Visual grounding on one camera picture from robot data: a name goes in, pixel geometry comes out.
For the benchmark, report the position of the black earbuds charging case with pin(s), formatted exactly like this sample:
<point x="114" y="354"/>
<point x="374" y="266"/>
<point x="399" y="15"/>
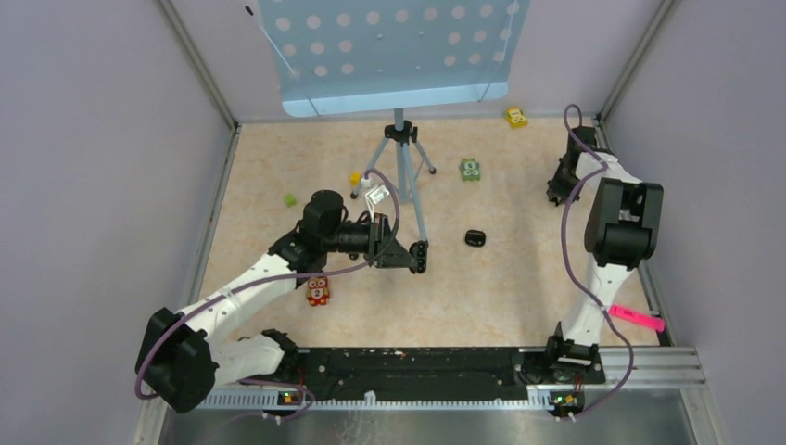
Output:
<point x="475" y="238"/>

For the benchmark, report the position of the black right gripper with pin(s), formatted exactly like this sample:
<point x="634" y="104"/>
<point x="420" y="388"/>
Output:
<point x="555" y="190"/>

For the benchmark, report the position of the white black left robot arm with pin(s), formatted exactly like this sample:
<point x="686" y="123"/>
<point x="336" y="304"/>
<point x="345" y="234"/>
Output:
<point x="184" y="355"/>

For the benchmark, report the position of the small green cube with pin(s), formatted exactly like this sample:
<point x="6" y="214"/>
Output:
<point x="290" y="200"/>

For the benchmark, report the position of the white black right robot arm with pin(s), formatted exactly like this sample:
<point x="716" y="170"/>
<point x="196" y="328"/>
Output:
<point x="621" y="231"/>

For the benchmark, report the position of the red owl number block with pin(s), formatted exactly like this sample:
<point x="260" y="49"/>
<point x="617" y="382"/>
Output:
<point x="318" y="291"/>

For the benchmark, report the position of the pink highlighter marker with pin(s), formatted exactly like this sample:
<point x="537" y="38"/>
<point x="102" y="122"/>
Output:
<point x="638" y="318"/>

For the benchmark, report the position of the green monster toy block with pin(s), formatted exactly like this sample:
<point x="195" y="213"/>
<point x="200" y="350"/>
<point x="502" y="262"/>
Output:
<point x="470" y="170"/>

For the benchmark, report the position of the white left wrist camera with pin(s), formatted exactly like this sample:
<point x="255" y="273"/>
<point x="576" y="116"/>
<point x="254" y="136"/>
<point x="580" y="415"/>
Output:
<point x="373" y="193"/>

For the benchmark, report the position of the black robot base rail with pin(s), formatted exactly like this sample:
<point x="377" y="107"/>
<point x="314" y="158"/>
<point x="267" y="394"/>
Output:
<point x="429" y="374"/>

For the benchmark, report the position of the yellow toy block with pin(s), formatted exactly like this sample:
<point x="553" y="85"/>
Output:
<point x="516" y="117"/>

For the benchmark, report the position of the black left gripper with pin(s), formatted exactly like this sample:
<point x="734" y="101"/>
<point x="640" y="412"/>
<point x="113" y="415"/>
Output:
<point x="386" y="250"/>

